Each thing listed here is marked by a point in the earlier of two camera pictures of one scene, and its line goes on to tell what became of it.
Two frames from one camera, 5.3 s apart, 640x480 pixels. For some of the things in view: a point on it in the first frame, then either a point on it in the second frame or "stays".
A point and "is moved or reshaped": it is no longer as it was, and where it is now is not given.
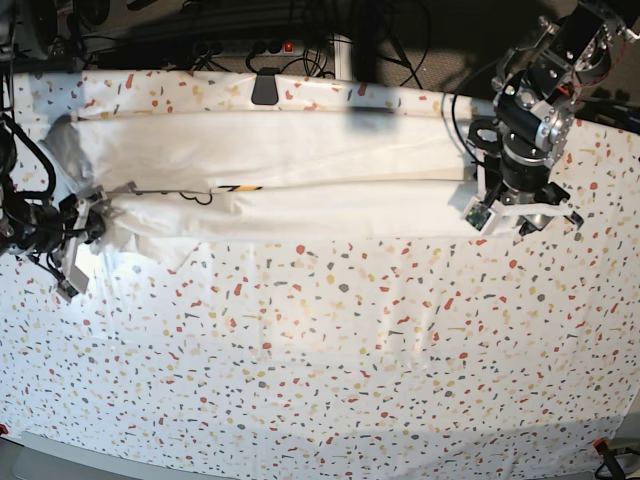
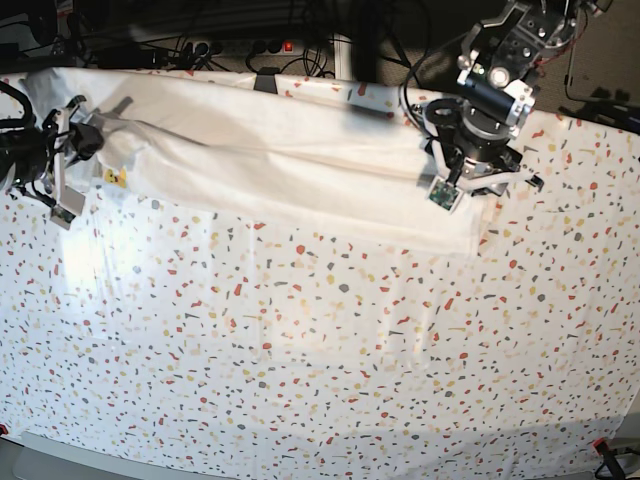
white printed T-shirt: [154, 185] is moved or reshaped
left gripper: [44, 229] to [32, 148]
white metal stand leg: [343, 56] stays
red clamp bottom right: [600, 445] stays
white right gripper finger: [510, 210] to [497, 183]
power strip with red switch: [248, 48] stays
